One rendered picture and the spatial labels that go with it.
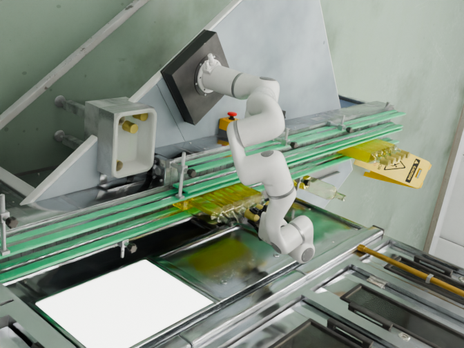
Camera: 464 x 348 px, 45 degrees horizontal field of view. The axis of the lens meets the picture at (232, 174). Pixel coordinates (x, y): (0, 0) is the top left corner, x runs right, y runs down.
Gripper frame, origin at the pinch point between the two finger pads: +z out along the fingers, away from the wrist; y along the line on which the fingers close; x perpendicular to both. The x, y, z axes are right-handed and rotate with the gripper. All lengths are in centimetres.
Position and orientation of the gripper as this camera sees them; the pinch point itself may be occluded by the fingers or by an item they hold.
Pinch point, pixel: (255, 216)
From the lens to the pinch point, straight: 197.2
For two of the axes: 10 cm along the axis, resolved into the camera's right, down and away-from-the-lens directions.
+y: 1.3, -9.3, -3.5
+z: -5.5, -3.6, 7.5
